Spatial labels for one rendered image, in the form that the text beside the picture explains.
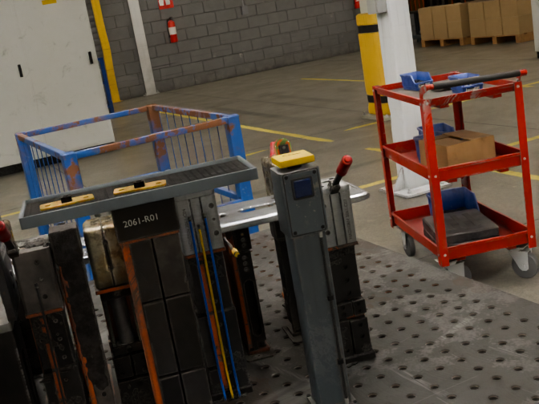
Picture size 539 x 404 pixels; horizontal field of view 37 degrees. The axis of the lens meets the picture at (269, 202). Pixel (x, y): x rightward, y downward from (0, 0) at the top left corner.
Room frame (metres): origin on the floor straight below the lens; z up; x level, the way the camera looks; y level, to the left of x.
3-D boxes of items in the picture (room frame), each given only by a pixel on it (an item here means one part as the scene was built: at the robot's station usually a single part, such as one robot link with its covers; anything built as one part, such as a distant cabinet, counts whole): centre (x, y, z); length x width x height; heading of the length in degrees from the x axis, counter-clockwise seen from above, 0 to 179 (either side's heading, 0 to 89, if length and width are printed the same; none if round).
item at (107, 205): (1.28, 0.20, 1.16); 0.37 x 0.14 x 0.02; 102
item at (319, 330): (1.33, -0.05, 0.92); 0.08 x 0.08 x 0.44; 12
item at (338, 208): (1.52, -0.11, 0.88); 0.11 x 0.10 x 0.36; 12
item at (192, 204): (1.47, 0.14, 0.90); 0.13 x 0.10 x 0.41; 12
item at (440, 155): (3.75, -0.89, 0.49); 0.81 x 0.47 x 0.97; 7
